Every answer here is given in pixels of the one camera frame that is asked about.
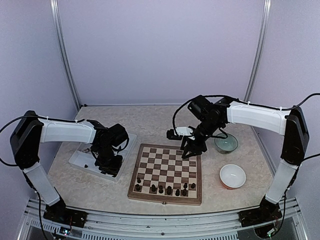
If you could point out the right aluminium frame post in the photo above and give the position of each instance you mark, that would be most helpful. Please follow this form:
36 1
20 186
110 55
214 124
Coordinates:
259 49

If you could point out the left aluminium frame post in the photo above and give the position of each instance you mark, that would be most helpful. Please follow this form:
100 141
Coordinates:
54 5

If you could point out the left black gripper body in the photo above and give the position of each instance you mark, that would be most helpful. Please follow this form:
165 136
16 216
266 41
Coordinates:
108 163

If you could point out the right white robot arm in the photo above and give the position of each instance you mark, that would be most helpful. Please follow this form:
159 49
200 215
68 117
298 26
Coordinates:
287 122

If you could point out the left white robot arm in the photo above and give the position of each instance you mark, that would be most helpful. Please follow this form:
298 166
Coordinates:
33 130

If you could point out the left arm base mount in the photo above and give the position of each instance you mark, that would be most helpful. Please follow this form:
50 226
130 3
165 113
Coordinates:
70 217

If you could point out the dark chess knight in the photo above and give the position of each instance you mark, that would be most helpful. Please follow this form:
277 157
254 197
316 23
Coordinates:
153 188
169 191

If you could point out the front aluminium rail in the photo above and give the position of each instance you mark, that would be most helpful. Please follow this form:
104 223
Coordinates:
101 225

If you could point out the white orange ceramic bowl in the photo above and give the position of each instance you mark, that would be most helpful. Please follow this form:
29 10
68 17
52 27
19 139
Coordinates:
232 176

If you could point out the white divided plastic tray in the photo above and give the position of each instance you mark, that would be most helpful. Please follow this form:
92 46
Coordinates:
79 159

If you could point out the pile of white chess pieces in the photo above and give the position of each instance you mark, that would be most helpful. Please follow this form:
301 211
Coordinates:
87 150

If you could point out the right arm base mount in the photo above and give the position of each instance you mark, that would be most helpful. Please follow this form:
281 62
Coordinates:
258 215

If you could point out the wooden chess board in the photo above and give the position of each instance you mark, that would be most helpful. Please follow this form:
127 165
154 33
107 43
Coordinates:
162 165

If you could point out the clear glass bowl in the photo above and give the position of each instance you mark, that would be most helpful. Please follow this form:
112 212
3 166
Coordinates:
226 145

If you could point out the aluminium frame post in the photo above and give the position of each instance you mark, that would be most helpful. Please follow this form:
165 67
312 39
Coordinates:
54 5
259 49

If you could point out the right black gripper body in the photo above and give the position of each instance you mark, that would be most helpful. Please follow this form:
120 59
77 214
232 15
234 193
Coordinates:
196 146

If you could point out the dark chess queen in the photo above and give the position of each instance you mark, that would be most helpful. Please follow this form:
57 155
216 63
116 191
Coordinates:
184 192

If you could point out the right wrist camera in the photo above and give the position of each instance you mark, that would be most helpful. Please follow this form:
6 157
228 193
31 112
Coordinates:
179 132

